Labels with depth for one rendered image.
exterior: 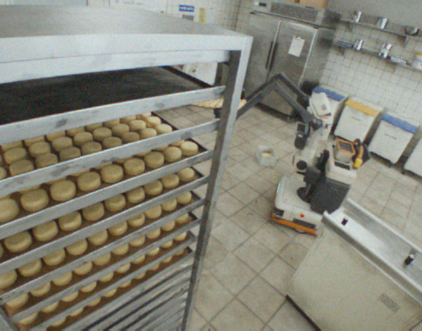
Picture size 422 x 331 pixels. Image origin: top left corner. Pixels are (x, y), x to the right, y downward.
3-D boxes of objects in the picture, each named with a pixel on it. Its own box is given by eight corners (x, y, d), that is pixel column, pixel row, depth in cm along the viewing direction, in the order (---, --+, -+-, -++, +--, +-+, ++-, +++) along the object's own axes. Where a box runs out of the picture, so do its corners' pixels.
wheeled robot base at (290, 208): (330, 204, 301) (338, 188, 287) (331, 242, 250) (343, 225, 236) (276, 186, 315) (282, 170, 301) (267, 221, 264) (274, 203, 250)
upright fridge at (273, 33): (306, 115, 548) (341, 14, 434) (286, 124, 490) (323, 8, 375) (255, 93, 621) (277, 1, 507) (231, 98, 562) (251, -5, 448)
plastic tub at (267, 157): (255, 154, 379) (258, 145, 370) (269, 155, 382) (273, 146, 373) (259, 165, 354) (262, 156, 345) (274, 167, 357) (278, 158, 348)
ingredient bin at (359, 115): (329, 139, 466) (345, 100, 424) (340, 131, 508) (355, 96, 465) (356, 153, 439) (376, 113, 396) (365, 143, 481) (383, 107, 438)
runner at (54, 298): (201, 215, 93) (202, 209, 91) (206, 220, 91) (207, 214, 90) (-3, 321, 53) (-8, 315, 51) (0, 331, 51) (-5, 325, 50)
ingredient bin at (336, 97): (299, 125, 499) (311, 87, 456) (311, 118, 542) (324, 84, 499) (324, 136, 472) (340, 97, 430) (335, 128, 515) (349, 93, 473)
